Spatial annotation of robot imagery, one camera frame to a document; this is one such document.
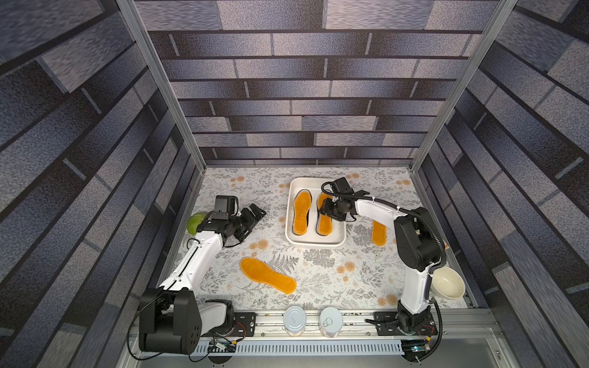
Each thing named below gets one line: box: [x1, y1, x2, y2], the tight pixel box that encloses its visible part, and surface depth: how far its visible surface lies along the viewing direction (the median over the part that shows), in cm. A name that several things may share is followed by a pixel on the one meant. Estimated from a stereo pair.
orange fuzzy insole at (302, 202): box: [292, 188, 313, 236], surface depth 101 cm
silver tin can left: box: [282, 305, 307, 337], surface depth 72 cm
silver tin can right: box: [319, 306, 344, 339], surface depth 72 cm
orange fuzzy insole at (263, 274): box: [239, 256, 297, 296], surface depth 87 cm
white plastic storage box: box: [284, 176, 347, 249], surface depth 97 cm
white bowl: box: [430, 265, 466, 300], surface depth 81 cm
